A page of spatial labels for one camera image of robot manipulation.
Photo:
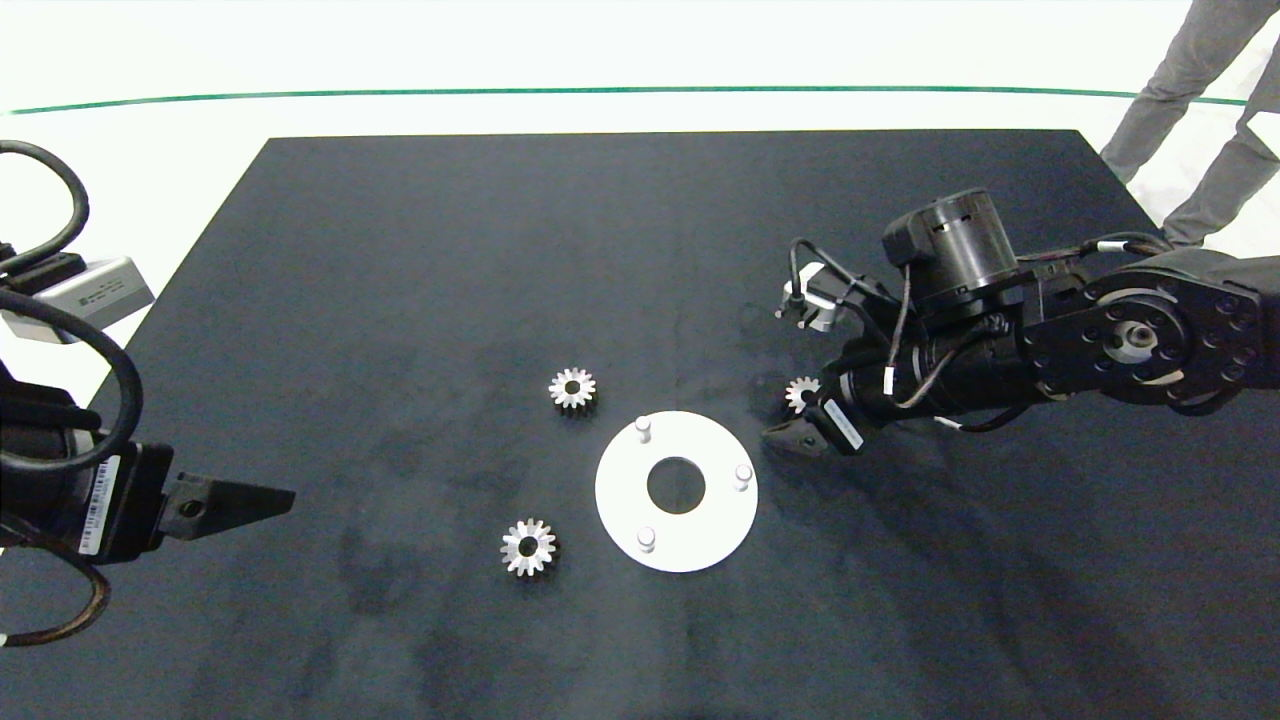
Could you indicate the small steel gear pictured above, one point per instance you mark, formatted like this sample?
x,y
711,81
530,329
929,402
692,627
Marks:
x,y
796,388
584,390
541,548

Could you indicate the round white pinned plate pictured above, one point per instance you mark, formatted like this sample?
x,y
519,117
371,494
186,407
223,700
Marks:
x,y
700,545

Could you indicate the dark mat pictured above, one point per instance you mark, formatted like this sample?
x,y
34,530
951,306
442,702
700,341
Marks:
x,y
400,300

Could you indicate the person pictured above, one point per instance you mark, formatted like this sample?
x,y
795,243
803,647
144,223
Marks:
x,y
1190,70

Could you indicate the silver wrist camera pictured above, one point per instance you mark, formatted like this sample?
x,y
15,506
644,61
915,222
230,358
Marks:
x,y
825,315
100,290

